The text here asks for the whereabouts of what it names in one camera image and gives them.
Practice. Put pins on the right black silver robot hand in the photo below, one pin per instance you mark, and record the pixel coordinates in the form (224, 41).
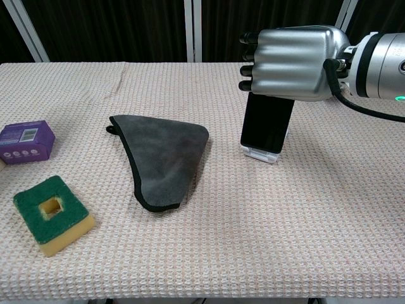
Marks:
(291, 63)

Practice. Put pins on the black smartphone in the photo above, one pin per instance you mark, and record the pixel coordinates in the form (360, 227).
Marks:
(267, 123)

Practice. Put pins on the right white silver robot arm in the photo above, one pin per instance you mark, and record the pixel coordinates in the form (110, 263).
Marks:
(379, 66)

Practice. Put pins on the white phone stand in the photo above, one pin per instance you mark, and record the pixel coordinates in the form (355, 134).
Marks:
(259, 155)

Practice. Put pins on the grey folded cloth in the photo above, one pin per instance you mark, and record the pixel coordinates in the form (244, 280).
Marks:
(164, 158)

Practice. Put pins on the beige waffle tablecloth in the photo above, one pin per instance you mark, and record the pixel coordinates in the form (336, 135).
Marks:
(253, 221)

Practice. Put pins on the black curtain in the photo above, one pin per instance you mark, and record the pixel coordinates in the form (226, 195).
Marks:
(117, 28)

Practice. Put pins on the small purple box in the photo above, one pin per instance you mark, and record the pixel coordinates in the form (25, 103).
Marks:
(27, 142)

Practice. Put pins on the green square box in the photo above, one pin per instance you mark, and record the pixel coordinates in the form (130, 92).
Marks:
(34, 215)

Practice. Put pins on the white frame post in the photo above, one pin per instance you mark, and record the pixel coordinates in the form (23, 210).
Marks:
(28, 31)
(345, 14)
(193, 31)

